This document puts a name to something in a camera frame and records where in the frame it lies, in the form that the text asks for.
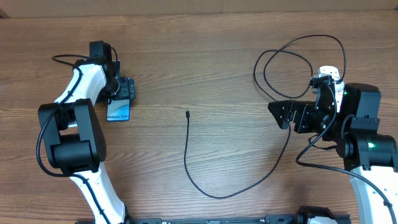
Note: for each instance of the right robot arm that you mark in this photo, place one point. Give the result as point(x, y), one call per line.
point(347, 114)

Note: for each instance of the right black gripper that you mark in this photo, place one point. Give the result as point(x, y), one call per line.
point(302, 114)

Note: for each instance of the Samsung Galaxy smartphone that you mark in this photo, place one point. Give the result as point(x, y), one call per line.
point(118, 111)

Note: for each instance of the white power strip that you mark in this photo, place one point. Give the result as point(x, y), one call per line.
point(329, 74)

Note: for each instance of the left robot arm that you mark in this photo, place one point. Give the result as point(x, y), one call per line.
point(71, 143)

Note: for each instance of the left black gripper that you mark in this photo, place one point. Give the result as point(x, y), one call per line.
point(127, 88)

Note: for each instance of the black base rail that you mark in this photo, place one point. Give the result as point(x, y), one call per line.
point(305, 214)

